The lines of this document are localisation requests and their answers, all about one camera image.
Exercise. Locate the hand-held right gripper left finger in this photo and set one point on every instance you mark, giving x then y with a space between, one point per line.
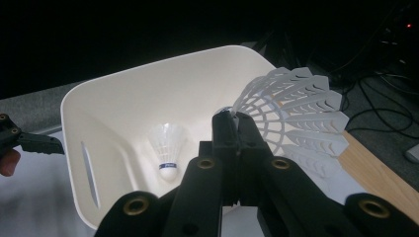
204 197

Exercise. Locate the white shuttlecock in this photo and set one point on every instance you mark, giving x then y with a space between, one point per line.
296 105
168 148

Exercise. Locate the white table mat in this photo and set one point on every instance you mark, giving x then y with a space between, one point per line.
39 204

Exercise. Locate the white plastic bin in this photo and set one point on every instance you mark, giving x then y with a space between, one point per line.
131 108

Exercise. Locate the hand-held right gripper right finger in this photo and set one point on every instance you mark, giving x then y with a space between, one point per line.
283 197

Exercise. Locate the white metal stand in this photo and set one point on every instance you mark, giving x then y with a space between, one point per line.
413 154

